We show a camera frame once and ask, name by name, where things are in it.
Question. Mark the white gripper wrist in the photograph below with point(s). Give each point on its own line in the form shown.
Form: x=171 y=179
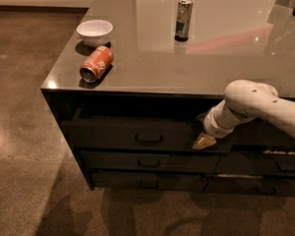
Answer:
x=211 y=126

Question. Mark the drawer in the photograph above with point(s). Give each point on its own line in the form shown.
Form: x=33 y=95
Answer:
x=149 y=161
x=283 y=187
x=261 y=133
x=249 y=163
x=135 y=133
x=149 y=181

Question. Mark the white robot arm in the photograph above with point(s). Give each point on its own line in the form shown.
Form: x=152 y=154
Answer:
x=243 y=102

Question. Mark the dark grey drawer cabinet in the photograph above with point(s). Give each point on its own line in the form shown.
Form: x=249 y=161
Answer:
x=156 y=76

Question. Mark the silver blue energy drink can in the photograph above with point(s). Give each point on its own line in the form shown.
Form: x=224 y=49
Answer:
x=183 y=19

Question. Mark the orange soda can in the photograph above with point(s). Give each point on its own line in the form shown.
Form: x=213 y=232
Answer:
x=96 y=64

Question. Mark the white bowl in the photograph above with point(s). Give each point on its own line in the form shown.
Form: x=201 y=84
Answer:
x=94 y=33

